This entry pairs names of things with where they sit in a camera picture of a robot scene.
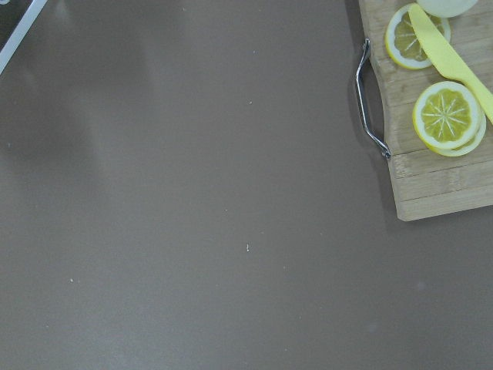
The bamboo cutting board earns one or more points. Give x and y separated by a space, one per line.
425 184

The top stacked lemon slice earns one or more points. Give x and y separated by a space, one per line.
447 116

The white steamed bun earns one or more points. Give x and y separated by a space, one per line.
446 8

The white metal frame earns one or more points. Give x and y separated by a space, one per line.
17 17

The yellow plastic knife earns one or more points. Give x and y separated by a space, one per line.
445 59

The lemon slice near bun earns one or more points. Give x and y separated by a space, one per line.
402 44

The stacked lemon slice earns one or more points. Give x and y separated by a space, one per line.
447 116
469 146

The bottom stacked lemon slice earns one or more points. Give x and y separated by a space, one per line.
469 146

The metal cutting board handle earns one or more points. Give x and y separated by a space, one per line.
362 100

